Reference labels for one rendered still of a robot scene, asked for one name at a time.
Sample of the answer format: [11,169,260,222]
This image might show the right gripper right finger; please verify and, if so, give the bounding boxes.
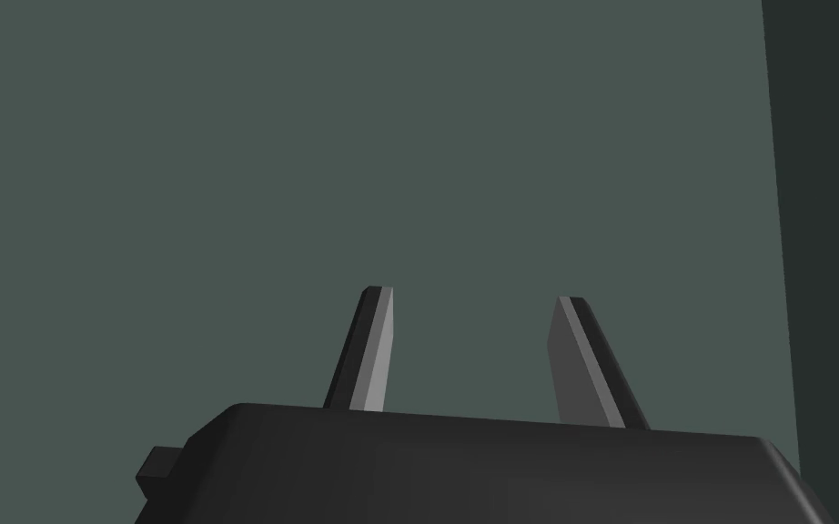
[546,295,652,431]

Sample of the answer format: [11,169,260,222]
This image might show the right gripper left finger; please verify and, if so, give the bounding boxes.
[322,285,395,414]

